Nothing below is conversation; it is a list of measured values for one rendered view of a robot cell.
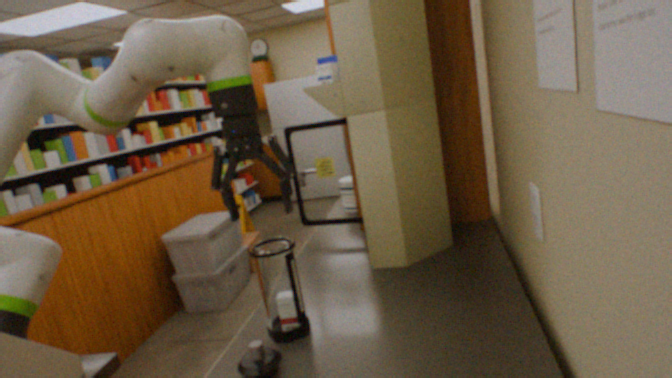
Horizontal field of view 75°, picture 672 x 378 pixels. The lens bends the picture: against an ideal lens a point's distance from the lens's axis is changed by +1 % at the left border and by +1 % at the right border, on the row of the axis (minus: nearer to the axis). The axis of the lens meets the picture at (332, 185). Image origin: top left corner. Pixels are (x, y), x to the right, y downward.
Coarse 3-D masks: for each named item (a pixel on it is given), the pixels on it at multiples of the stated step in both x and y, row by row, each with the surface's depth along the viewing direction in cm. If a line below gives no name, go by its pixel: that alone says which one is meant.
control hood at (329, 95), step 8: (304, 88) 124; (312, 88) 123; (320, 88) 123; (328, 88) 122; (336, 88) 122; (312, 96) 124; (320, 96) 123; (328, 96) 123; (336, 96) 122; (320, 104) 124; (328, 104) 123; (336, 104) 123; (336, 112) 123; (344, 112) 123
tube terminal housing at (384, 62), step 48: (384, 0) 117; (336, 48) 119; (384, 48) 118; (384, 96) 120; (432, 96) 129; (384, 144) 122; (432, 144) 131; (384, 192) 126; (432, 192) 133; (384, 240) 129; (432, 240) 134
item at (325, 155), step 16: (336, 128) 157; (304, 144) 163; (320, 144) 161; (336, 144) 158; (304, 160) 165; (320, 160) 162; (336, 160) 160; (352, 160) 158; (320, 176) 164; (336, 176) 162; (352, 176) 159; (304, 192) 168; (320, 192) 166; (336, 192) 163; (352, 192) 161; (320, 208) 167; (336, 208) 165; (352, 208) 163
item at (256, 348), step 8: (256, 344) 89; (248, 352) 92; (256, 352) 88; (264, 352) 90; (272, 352) 91; (240, 360) 90; (248, 360) 89; (256, 360) 89; (264, 360) 88; (272, 360) 88; (280, 360) 89; (240, 368) 88; (248, 368) 87; (256, 368) 86; (264, 368) 86; (272, 368) 87; (248, 376) 86; (256, 376) 86; (264, 376) 87
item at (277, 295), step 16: (272, 240) 104; (288, 240) 101; (272, 256) 95; (272, 272) 96; (272, 288) 97; (288, 288) 98; (272, 304) 98; (288, 304) 98; (272, 320) 100; (288, 320) 99; (304, 320) 102
